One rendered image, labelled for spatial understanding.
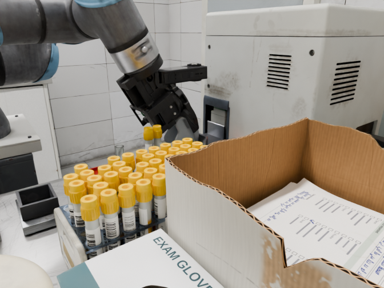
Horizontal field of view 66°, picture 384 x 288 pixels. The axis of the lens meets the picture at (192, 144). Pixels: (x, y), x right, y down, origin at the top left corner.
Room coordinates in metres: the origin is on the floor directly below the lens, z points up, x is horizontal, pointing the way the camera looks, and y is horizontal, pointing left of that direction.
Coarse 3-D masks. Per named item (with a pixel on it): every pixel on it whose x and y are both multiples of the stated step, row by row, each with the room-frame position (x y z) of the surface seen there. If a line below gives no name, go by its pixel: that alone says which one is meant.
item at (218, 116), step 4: (212, 112) 0.65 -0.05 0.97; (216, 112) 0.64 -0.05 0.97; (220, 112) 0.63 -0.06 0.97; (224, 112) 0.62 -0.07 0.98; (212, 116) 0.65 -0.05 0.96; (216, 116) 0.64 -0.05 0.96; (220, 116) 0.63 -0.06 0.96; (224, 116) 0.62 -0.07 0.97; (212, 120) 0.65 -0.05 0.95; (216, 120) 0.64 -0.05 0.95; (220, 120) 0.63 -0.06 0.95; (224, 120) 0.62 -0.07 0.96; (220, 124) 0.63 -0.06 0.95; (224, 124) 0.62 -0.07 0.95
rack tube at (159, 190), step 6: (156, 174) 0.29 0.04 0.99; (162, 174) 0.29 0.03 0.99; (156, 180) 0.28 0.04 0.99; (162, 180) 0.28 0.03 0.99; (156, 186) 0.28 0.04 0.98; (162, 186) 0.28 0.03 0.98; (156, 192) 0.28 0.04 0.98; (162, 192) 0.28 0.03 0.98; (156, 198) 0.28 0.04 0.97; (162, 198) 0.28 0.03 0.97; (156, 204) 0.28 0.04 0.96; (162, 204) 0.28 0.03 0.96; (156, 210) 0.28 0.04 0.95; (162, 210) 0.28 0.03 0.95; (156, 216) 0.28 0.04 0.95; (162, 216) 0.28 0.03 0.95; (162, 222) 0.28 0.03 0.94; (156, 228) 0.28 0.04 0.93; (162, 228) 0.28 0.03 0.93
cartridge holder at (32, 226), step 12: (24, 192) 0.40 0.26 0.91; (36, 192) 0.41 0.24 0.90; (48, 192) 0.42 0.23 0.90; (24, 204) 0.40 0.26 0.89; (36, 204) 0.36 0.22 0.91; (48, 204) 0.37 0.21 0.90; (24, 216) 0.35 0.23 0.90; (36, 216) 0.36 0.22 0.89; (48, 216) 0.36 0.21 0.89; (24, 228) 0.34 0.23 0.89; (36, 228) 0.34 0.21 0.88
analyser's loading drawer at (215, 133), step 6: (210, 126) 0.65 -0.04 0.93; (216, 126) 0.64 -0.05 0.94; (222, 126) 0.62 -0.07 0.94; (210, 132) 0.65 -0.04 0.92; (216, 132) 0.63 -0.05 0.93; (222, 132) 0.62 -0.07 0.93; (198, 138) 0.60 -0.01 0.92; (204, 138) 0.58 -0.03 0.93; (210, 138) 0.62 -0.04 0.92; (216, 138) 0.62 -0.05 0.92; (222, 138) 0.62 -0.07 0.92; (204, 144) 0.58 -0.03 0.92
